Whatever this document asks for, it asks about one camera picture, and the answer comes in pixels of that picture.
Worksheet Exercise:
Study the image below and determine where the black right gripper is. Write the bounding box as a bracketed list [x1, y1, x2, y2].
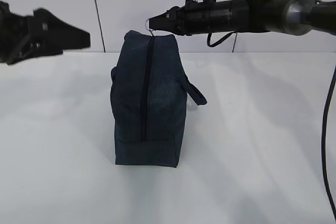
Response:
[149, 0, 210, 36]

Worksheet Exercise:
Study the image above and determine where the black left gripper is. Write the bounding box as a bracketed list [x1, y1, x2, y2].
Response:
[1, 1, 90, 65]

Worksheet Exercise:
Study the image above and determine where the navy blue lunch bag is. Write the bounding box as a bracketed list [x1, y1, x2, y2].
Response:
[110, 30, 207, 167]

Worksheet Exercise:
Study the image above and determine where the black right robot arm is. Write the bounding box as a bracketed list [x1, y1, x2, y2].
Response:
[149, 0, 335, 40]

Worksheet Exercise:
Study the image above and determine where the thin vertical wall cord left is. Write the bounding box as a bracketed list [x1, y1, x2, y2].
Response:
[88, 0, 106, 53]

